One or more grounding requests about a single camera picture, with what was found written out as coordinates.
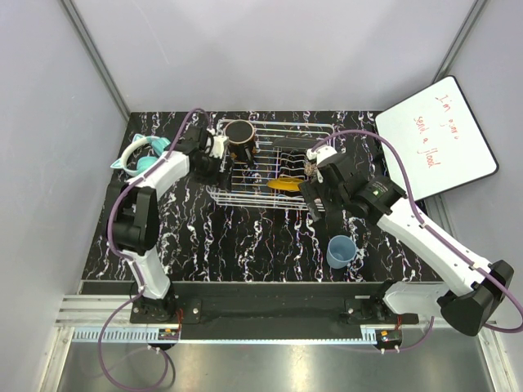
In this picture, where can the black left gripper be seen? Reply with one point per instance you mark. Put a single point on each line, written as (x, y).
(216, 178)

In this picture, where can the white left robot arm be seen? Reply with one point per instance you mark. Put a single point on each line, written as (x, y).
(154, 164)

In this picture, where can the brown patterned bowl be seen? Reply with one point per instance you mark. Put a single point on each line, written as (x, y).
(310, 168)

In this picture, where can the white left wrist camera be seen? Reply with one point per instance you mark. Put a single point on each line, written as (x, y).
(218, 146)

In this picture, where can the white dry-erase board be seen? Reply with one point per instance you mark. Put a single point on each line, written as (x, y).
(438, 139)

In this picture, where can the light blue cup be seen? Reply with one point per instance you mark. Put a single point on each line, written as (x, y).
(341, 251)

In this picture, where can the aluminium front rail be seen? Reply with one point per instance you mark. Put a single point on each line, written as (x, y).
(94, 318)

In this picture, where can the black floral square plate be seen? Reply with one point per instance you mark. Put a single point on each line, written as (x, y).
(294, 143)

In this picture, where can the yellow patterned plate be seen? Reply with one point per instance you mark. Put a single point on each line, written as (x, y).
(285, 184)

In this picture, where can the red interior mug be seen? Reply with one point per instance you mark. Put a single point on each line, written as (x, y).
(241, 136)

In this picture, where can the teal cat-ear headphones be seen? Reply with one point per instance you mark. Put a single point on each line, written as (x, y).
(139, 141)

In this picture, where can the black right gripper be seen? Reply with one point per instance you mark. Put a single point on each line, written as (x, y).
(313, 189)

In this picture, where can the white wire dish rack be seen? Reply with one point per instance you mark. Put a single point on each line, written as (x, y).
(246, 186)

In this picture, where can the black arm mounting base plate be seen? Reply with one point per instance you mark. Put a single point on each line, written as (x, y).
(279, 311)

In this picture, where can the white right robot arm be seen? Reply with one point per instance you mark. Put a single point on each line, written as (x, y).
(472, 287)

